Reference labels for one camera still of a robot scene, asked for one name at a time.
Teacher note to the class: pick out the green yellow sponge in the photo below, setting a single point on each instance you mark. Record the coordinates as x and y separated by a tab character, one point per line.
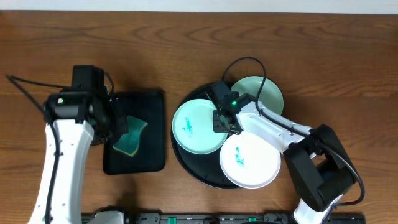
129	143

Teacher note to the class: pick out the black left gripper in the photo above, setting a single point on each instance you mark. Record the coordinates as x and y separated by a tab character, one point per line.
117	127

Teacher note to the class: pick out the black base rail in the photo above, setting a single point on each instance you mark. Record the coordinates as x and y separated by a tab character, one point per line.
278	218

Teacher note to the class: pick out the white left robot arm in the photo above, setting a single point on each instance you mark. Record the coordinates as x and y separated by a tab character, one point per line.
75	120

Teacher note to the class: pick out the mint green plate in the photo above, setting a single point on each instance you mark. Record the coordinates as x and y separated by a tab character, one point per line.
192	127

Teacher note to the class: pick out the black round tray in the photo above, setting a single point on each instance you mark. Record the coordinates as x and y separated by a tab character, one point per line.
204	167

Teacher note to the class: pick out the sage green plate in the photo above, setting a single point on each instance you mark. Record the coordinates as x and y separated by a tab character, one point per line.
271	96

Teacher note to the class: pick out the black rectangular tray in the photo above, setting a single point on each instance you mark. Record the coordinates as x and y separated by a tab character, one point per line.
148	106

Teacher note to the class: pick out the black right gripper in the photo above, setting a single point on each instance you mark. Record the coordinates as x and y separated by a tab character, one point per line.
221	122

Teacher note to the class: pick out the white plate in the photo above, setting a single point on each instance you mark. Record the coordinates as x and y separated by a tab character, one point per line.
249	161

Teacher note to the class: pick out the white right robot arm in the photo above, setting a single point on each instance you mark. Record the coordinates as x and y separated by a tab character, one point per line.
318	164

